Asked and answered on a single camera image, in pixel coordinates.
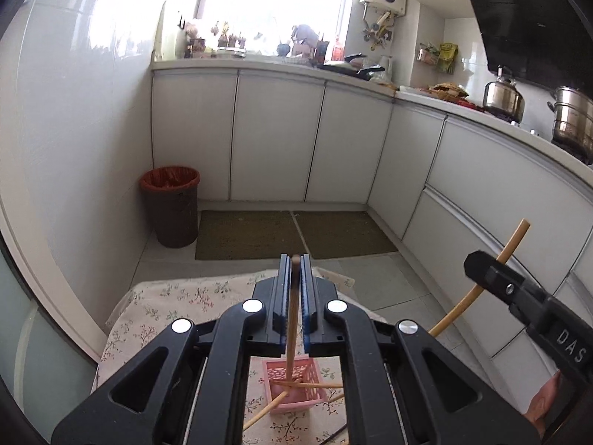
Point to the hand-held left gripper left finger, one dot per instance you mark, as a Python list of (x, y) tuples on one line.
[(280, 329)]

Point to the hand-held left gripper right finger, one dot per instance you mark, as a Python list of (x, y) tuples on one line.
[(309, 329)]

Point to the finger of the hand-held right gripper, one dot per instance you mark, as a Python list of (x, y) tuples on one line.
[(495, 278)]

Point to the light wooden chopstick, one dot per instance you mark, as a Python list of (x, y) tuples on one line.
[(292, 324), (336, 397), (319, 385), (264, 415)]

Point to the pink plastic basket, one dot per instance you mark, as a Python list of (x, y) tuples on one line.
[(273, 375)]

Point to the thick pale bamboo chopstick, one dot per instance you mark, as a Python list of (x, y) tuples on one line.
[(456, 313)]

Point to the person's right hand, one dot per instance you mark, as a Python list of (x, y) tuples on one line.
[(542, 405)]

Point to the white base cabinets under stove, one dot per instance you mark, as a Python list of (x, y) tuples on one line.
[(486, 185)]

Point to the olive floor mat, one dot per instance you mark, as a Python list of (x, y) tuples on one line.
[(245, 236), (343, 234)]

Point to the floral tablecloth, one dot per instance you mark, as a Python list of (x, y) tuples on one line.
[(185, 301)]

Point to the brown wicker trash bin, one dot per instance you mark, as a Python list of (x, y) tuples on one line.
[(171, 213)]

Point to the steel steamer pot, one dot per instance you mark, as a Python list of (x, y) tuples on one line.
[(572, 116)]

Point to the steel kettle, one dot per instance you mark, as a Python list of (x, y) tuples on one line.
[(502, 97)]

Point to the white base cabinets under window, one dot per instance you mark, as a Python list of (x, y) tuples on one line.
[(273, 139)]

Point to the wicker food basket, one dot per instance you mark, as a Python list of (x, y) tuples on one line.
[(447, 90)]

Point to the white jug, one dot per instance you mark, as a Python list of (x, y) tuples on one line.
[(387, 69)]

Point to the black frying pan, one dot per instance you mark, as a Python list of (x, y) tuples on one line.
[(352, 70)]

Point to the frosted glass sliding door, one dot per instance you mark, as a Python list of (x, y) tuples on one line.
[(28, 333)]

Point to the black range hood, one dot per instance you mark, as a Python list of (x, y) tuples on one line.
[(523, 18)]

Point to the red bottle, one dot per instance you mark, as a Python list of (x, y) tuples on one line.
[(338, 51)]

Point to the brown ornament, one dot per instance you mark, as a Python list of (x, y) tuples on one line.
[(303, 35)]

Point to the small windowsill ornaments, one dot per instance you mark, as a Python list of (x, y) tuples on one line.
[(222, 39)]

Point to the kitchen window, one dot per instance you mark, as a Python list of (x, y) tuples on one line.
[(268, 0)]

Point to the wall rack with packets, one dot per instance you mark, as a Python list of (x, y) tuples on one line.
[(447, 55)]

